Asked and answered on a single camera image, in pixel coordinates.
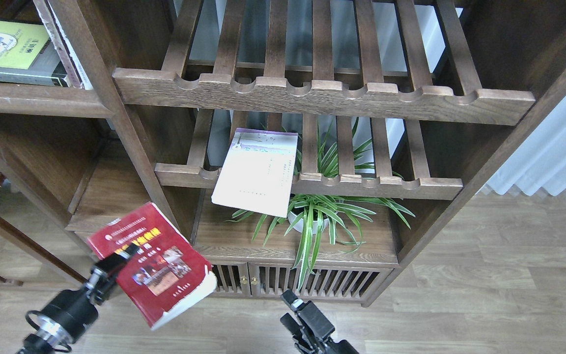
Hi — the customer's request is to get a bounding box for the green grey cover book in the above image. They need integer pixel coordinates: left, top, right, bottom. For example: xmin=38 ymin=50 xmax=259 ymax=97
xmin=0 ymin=19 xmax=70 ymax=87

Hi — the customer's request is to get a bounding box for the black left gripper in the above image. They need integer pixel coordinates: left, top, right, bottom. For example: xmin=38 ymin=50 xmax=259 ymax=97
xmin=25 ymin=243 xmax=140 ymax=345

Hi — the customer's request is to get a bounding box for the white purple cover book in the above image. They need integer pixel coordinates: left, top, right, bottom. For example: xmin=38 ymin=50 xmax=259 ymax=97
xmin=211 ymin=128 xmax=299 ymax=217

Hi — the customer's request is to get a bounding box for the upright white book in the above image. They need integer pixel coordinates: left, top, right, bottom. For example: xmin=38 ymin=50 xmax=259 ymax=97
xmin=33 ymin=0 xmax=93 ymax=90

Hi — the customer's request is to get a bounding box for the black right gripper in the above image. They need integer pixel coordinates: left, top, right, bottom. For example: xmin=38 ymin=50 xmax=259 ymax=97
xmin=280 ymin=290 xmax=359 ymax=354

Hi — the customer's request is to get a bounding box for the white plant pot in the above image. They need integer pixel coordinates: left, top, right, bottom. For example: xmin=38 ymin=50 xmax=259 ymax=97
xmin=288 ymin=206 xmax=331 ymax=235

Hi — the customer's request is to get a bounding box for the red cover book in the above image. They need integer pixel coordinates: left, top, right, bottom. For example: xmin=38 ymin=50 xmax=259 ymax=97
xmin=87 ymin=202 xmax=217 ymax=331

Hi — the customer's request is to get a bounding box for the wooden furniture at left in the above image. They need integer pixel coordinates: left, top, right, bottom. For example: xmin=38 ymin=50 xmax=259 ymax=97
xmin=0 ymin=181 xmax=94 ymax=288

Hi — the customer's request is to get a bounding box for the green spider plant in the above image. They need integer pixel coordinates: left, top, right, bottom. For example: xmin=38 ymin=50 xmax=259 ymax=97
xmin=225 ymin=137 xmax=416 ymax=291

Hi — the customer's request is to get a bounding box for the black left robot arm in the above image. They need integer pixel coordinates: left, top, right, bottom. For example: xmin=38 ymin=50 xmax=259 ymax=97
xmin=18 ymin=243 xmax=140 ymax=354

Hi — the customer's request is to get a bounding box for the dark wooden bookshelf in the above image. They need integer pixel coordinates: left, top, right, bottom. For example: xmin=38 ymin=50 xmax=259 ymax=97
xmin=0 ymin=0 xmax=566 ymax=307

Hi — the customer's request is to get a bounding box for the white curtain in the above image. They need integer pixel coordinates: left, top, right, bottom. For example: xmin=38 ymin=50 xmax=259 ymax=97
xmin=485 ymin=96 xmax=566 ymax=196

